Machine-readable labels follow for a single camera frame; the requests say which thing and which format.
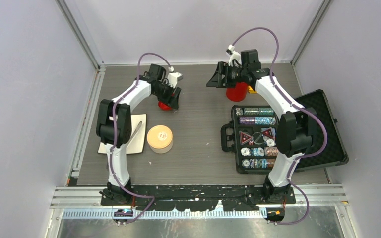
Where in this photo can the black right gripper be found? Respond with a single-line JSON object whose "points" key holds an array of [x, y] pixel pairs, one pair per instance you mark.
{"points": [[216, 81]]}

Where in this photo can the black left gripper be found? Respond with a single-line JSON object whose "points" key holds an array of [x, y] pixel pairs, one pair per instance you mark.
{"points": [[173, 102]]}

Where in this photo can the red round lid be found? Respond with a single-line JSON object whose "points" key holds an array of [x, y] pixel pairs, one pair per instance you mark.
{"points": [[164, 107]]}

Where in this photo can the red tall cup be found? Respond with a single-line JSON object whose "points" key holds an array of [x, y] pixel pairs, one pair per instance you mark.
{"points": [[238, 93]]}

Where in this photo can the metal tongs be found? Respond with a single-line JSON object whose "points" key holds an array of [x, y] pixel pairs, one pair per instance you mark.
{"points": [[135, 131]]}

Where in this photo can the steel round lunch container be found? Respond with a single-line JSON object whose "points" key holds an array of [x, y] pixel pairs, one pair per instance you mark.
{"points": [[161, 148]]}

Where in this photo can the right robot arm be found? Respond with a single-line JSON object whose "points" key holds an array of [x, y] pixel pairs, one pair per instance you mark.
{"points": [[296, 128]]}

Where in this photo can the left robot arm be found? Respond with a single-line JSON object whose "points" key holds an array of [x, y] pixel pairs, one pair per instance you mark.
{"points": [[114, 126]]}

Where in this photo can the yellow tape measure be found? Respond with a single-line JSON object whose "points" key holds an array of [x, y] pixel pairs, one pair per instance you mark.
{"points": [[251, 90]]}

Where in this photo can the white square plate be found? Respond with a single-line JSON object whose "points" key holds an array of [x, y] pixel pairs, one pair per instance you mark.
{"points": [[137, 144]]}

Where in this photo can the black poker chip case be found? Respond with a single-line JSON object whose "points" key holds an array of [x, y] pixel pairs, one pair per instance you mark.
{"points": [[254, 133]]}

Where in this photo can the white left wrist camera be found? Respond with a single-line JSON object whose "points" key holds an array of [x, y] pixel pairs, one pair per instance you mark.
{"points": [[173, 77]]}

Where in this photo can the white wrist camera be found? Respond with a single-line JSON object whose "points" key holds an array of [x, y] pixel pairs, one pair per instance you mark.
{"points": [[234, 56], [173, 77]]}

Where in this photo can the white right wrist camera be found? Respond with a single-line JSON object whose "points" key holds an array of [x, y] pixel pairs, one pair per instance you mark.
{"points": [[234, 56]]}

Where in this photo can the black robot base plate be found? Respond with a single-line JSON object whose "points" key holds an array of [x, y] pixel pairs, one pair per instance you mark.
{"points": [[194, 198]]}

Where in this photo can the aluminium frame rail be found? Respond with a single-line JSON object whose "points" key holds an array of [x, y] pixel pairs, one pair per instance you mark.
{"points": [[85, 203]]}

